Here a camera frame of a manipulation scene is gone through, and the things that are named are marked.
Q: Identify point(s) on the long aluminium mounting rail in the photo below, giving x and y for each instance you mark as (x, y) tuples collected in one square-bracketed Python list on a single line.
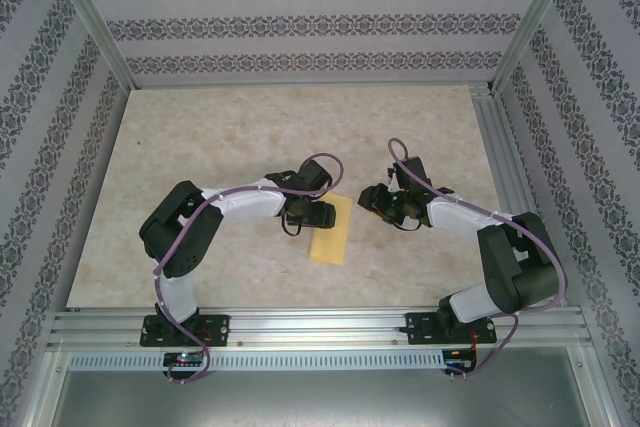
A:
[(320, 327)]

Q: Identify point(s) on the aluminium frame post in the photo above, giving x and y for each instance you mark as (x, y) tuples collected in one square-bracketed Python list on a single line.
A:
[(537, 22), (95, 17)]

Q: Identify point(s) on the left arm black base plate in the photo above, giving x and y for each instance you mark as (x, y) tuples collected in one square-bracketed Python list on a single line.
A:
[(220, 329)]

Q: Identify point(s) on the aluminium side rail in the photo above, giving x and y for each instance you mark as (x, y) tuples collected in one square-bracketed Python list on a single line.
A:
[(505, 147)]

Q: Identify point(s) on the grey sheet metal panel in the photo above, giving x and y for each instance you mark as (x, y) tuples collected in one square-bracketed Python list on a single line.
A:
[(320, 399)]

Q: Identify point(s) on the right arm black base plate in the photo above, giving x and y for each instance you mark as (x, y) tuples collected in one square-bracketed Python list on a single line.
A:
[(417, 327)]

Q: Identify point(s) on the yellow cloth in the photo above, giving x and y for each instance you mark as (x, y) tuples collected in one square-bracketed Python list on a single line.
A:
[(330, 247)]

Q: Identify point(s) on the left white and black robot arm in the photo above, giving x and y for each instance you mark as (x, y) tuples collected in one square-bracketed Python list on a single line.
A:
[(240, 207)]

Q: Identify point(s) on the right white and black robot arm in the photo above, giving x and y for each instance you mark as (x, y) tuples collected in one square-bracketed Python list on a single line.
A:
[(505, 257)]

